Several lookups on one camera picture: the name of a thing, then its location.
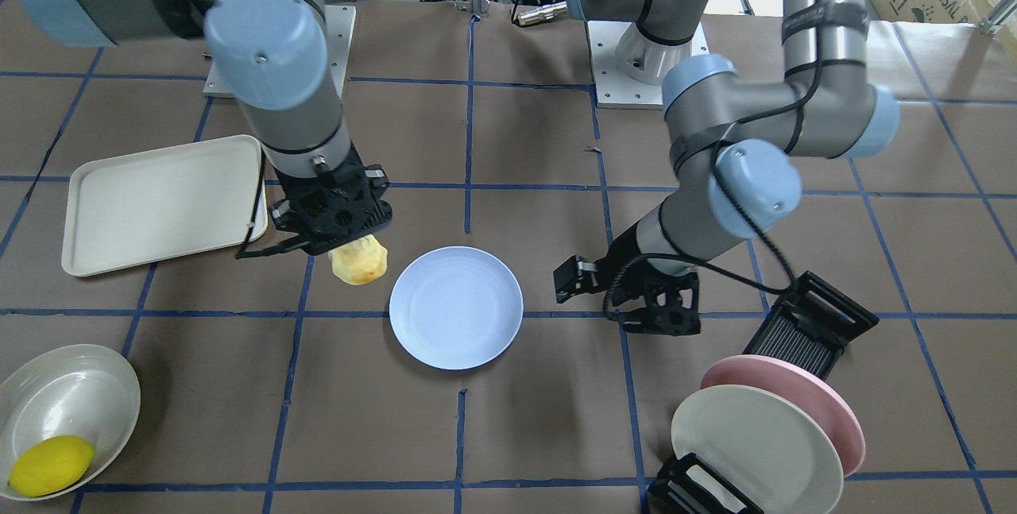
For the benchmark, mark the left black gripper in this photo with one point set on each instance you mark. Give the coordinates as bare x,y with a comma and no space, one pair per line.
622,268

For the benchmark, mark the cream plate in rack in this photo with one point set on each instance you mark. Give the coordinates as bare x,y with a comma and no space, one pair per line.
756,447

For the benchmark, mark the pink plate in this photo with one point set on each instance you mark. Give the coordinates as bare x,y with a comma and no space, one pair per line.
814,396

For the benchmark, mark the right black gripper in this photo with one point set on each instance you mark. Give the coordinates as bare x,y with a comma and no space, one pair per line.
377,183

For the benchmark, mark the yellow lemon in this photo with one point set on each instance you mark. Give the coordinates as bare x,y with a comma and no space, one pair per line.
51,466

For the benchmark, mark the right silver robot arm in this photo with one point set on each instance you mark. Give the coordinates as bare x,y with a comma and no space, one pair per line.
275,57

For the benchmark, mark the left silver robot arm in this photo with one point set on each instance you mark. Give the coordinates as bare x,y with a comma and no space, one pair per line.
731,146

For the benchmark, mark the brown paper table mat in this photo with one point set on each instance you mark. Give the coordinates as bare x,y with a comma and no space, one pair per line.
269,386

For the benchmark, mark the black dish rack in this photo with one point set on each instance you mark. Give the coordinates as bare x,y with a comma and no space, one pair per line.
810,327

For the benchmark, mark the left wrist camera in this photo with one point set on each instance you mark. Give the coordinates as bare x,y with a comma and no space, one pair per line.
577,276

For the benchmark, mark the cream rectangular tray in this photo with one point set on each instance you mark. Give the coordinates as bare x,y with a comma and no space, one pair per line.
171,202

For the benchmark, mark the cream round plate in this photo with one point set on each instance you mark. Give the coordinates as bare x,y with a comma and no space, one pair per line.
88,391

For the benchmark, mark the blue plate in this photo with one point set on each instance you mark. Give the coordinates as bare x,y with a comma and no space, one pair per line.
456,308

